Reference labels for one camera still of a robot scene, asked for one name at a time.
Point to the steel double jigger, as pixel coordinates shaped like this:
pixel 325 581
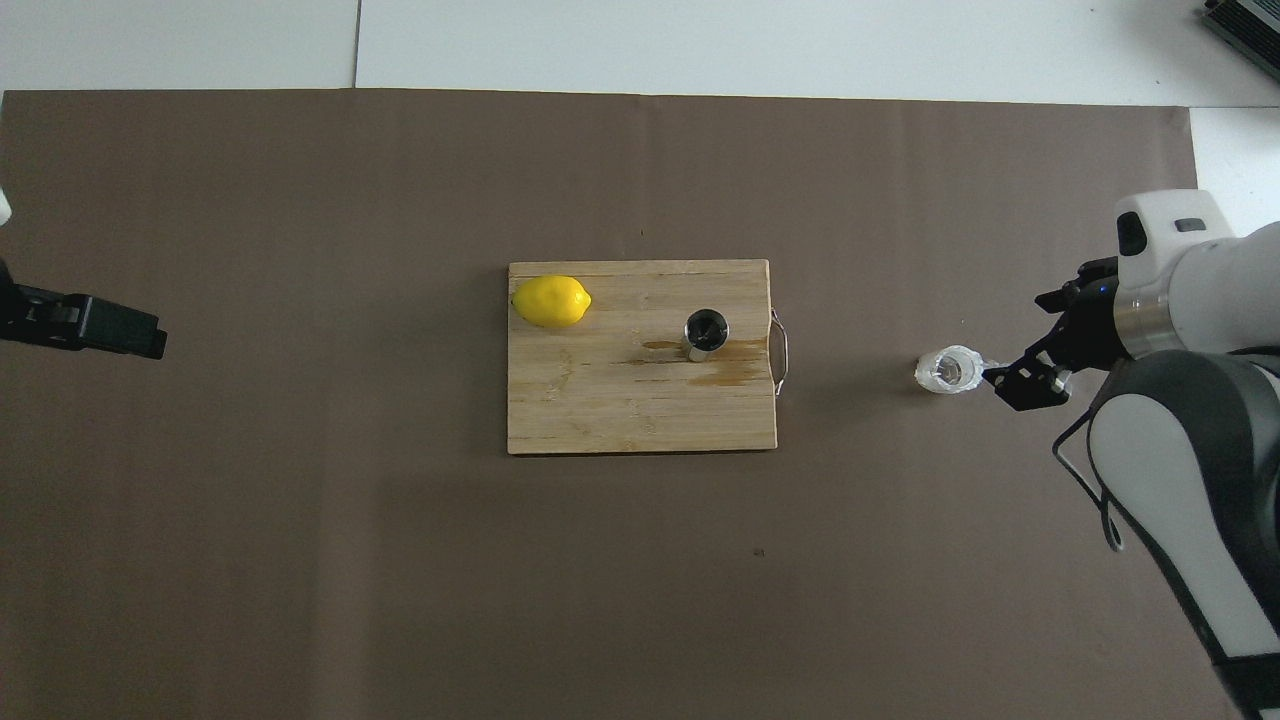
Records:
pixel 706 330

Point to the brown paper table mat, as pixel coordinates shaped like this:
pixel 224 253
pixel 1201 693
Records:
pixel 400 550

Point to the yellow lemon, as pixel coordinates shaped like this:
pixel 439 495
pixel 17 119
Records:
pixel 550 302

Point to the grey ribbed metal device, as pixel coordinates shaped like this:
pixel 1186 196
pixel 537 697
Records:
pixel 1245 22

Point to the clear plastic cup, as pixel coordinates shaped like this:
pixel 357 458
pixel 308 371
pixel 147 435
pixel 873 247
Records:
pixel 935 372

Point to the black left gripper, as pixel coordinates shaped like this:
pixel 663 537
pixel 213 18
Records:
pixel 10 315

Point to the wooden cutting board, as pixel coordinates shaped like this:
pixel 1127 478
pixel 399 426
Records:
pixel 620 400

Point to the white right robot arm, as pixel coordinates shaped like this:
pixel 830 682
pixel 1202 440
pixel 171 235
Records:
pixel 1180 480

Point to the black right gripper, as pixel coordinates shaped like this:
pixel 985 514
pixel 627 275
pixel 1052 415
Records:
pixel 1095 325

